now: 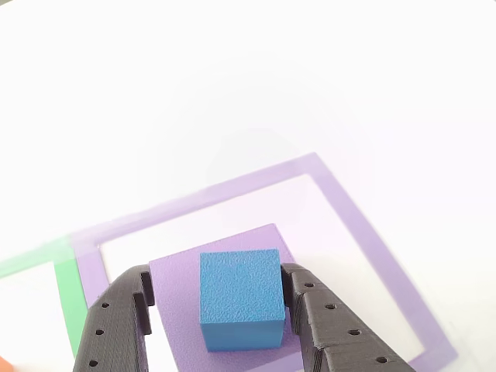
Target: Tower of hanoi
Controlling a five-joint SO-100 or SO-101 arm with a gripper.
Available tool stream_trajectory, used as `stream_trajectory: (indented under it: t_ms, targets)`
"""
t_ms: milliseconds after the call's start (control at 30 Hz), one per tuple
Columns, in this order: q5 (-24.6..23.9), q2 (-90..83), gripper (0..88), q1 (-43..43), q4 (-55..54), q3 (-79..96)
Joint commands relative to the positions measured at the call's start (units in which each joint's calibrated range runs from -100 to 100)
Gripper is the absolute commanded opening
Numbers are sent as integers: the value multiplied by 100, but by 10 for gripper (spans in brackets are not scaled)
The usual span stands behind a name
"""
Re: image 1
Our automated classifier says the small blue cube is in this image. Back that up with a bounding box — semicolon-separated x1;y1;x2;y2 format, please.
198;248;288;353

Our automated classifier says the green tape square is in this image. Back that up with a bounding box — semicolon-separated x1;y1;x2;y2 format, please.
0;239;91;361

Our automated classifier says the purple block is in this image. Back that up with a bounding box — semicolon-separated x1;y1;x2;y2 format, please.
148;222;307;372

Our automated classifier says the purple tape square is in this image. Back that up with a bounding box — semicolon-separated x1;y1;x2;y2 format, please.
71;152;460;372

